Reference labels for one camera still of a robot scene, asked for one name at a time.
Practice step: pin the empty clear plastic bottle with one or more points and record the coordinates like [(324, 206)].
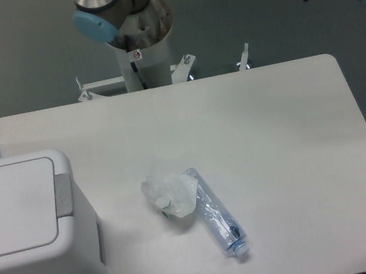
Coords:
[(219, 221)]

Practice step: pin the white trash can lid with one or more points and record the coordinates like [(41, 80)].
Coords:
[(27, 206)]

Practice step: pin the white pedestal base frame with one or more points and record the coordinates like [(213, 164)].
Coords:
[(180, 72)]

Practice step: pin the grey lid push button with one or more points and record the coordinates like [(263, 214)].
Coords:
[(63, 195)]

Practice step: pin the white trash can body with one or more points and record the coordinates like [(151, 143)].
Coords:
[(78, 247)]

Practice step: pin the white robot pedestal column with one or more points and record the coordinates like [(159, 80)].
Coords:
[(141, 47)]

